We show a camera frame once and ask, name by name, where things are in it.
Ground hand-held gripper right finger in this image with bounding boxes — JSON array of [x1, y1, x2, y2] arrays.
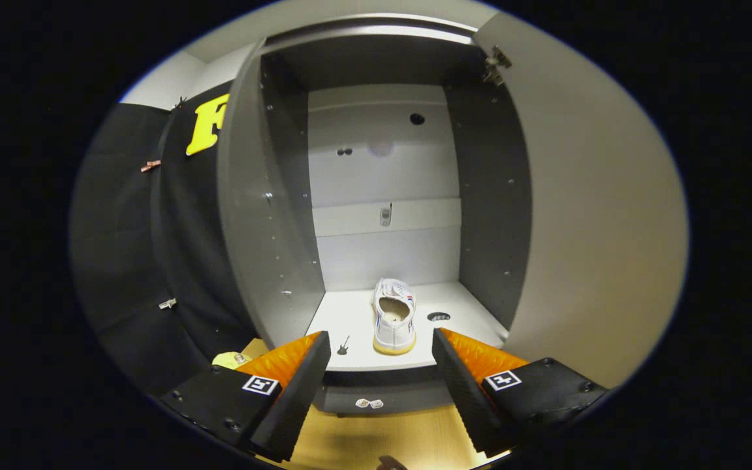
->
[[431, 328, 612, 458]]

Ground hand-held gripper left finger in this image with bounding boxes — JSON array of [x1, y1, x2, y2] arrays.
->
[[157, 330, 332, 463]]

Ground white shoe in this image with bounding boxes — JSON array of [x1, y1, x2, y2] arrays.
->
[[372, 278, 417, 356]]

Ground grey shoe cabinet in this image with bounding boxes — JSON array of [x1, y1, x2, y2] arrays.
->
[[216, 13, 533, 415]]

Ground yellow plush toy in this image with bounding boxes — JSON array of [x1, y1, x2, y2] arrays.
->
[[211, 351, 251, 370]]

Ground black backdrop cloth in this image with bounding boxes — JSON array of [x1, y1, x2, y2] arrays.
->
[[69, 82, 266, 396]]

